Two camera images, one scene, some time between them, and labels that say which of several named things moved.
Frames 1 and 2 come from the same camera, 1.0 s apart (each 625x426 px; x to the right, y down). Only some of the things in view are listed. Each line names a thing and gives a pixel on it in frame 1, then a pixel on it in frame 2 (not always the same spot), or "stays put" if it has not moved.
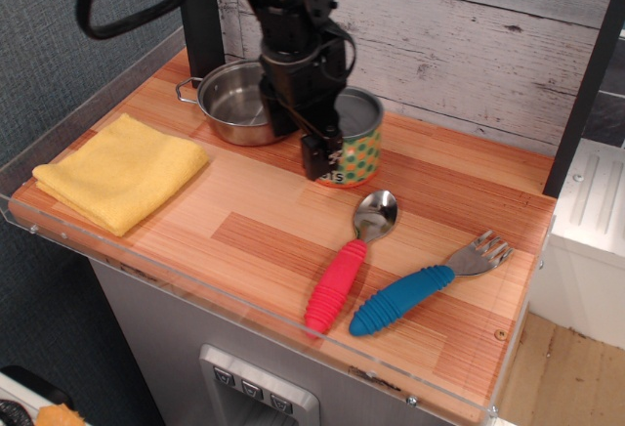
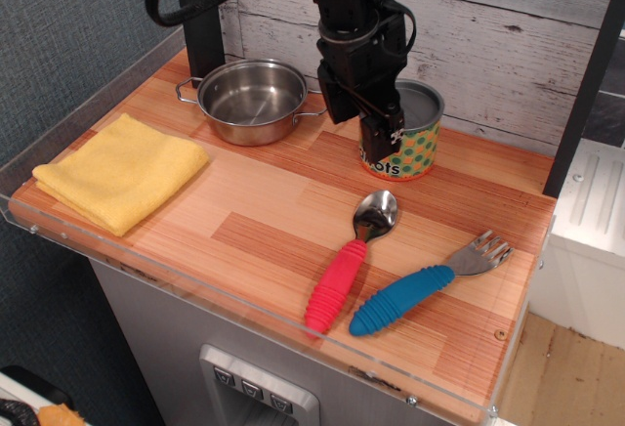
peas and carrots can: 356,160 to 423,106
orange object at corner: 58,415 stays put
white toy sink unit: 581,278 stays put
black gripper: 312,73 to 365,54
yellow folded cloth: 123,171 stays put
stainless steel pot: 233,103 stays put
